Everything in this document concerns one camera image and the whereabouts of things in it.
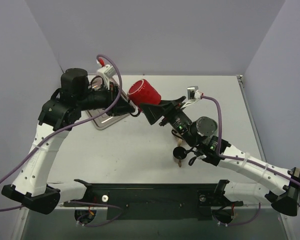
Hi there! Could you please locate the red mug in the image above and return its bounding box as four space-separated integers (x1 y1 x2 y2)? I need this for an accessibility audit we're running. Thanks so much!
127 79 162 107

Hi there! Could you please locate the small black mug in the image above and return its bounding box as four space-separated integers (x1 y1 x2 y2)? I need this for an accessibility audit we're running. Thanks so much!
172 146 190 168

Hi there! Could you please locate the pink faceted mug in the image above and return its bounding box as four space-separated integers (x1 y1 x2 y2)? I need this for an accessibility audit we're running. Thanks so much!
90 75 104 91

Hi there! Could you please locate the beige tan mug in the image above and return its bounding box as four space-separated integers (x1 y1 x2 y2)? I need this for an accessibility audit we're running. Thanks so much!
171 129 186 147

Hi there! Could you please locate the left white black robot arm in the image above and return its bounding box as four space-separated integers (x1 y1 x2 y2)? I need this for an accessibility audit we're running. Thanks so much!
1 65 135 215

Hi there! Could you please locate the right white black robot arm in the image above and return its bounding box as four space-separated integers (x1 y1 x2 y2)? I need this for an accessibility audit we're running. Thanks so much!
139 91 300 217

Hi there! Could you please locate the silver metal tray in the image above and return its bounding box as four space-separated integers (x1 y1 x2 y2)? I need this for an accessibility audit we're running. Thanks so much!
86 79 136 130

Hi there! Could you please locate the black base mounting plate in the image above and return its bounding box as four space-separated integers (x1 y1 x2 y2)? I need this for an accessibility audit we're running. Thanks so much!
64 183 243 221

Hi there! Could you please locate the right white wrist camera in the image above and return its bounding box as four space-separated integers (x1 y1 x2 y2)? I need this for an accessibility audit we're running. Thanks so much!
183 86 203 108

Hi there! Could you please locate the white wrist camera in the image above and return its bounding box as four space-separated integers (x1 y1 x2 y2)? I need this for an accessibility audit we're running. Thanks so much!
96 64 116 89
183 86 203 108

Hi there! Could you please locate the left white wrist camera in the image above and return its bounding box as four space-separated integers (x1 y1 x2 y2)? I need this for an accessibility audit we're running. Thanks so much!
96 64 116 89

